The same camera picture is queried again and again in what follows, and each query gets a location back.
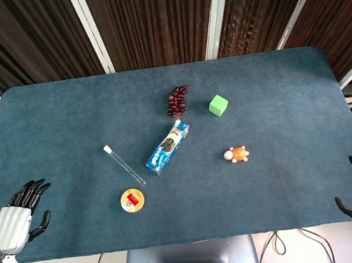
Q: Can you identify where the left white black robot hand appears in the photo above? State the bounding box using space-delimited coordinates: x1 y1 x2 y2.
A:
0 178 60 256

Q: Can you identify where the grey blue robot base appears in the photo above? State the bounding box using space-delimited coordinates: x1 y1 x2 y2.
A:
119 233 261 263

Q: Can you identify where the orange shell turtle toy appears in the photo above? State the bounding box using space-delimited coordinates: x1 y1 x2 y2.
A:
223 145 251 165

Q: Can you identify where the round yellow tin red label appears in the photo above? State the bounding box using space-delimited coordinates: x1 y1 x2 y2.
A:
119 187 147 215

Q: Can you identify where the clear test tube white cap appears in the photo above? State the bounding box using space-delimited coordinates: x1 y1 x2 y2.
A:
102 141 147 191

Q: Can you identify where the blue felt table cloth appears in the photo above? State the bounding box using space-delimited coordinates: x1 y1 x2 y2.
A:
0 41 352 263

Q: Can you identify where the blue printed cardboard box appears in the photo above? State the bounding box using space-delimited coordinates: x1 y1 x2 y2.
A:
140 118 196 178

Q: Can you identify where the green foam cube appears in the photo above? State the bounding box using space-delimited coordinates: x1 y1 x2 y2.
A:
207 92 231 118

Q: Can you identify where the brown slatted partition panel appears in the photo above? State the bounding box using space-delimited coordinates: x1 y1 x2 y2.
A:
277 0 352 89
210 0 327 59
82 0 226 76
0 0 107 97

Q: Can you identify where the dark red grape bunch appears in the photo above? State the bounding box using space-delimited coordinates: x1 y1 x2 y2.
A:
164 84 194 121

